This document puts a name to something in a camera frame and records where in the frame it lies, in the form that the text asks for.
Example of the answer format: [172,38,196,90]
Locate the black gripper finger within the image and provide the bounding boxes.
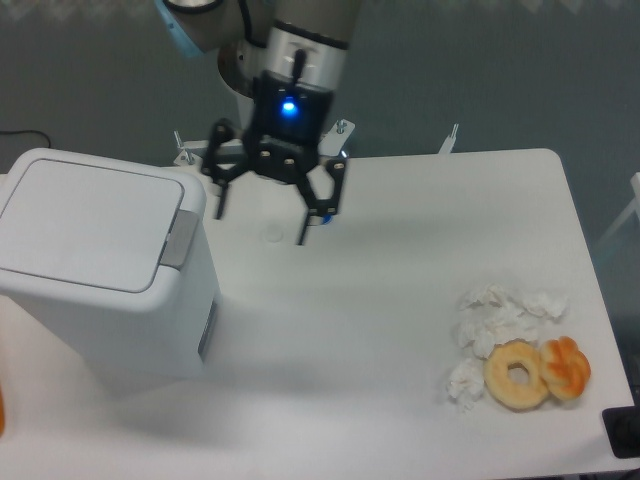
[294,157,349,247]
[200,118,249,220]

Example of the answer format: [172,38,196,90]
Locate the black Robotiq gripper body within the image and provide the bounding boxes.
[242,70,334,185]

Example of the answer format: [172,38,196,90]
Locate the white trash can lid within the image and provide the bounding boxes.
[1,159,184,293]

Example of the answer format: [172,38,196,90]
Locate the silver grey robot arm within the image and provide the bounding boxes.
[156,1,361,244]

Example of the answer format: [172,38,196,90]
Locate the clear bottle cap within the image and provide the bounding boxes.
[262,224,285,244]

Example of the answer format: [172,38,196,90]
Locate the white trash can body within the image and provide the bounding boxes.
[1,148,220,377]

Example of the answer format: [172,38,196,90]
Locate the crumpled white tissue large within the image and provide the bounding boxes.
[455,283,539,359]

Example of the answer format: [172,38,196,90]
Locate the crumpled white tissue lower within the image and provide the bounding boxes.
[446,358,485,412]

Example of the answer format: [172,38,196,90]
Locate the crumpled white tissue upper right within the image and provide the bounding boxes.
[522,292,569,320]

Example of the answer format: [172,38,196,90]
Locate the orange twisted bread roll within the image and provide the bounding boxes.
[539,336,591,401]

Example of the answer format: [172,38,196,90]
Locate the black device at edge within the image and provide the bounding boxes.
[602,406,639,459]

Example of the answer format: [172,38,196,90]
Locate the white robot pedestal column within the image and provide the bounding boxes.
[217,39,267,138]

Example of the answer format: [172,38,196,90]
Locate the white table bracket right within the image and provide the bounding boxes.
[438,123,459,155]

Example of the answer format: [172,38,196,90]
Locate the plain ring donut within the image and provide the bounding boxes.
[483,341,549,411]

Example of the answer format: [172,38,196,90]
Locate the white frame at right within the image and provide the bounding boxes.
[594,172,639,264]

